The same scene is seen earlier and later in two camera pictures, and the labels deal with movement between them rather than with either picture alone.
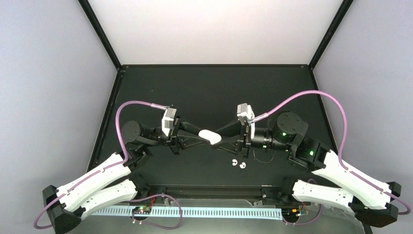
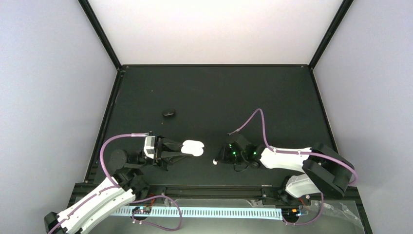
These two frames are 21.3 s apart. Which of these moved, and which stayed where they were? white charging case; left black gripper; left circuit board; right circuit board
Moved: left black gripper; white charging case
Stayed: right circuit board; left circuit board
